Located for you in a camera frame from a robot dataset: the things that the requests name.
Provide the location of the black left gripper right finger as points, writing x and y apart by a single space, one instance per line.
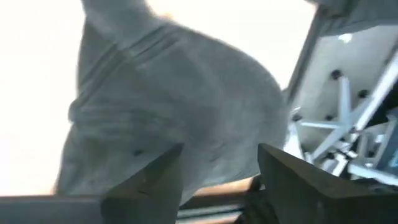
311 199

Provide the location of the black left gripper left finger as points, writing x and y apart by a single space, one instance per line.
140 199

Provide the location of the black baseball cap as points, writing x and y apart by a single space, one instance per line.
171 93

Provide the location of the black aluminium table frame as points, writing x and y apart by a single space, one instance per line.
214 203

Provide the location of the grey metal bracket structure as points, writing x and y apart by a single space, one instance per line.
320 62

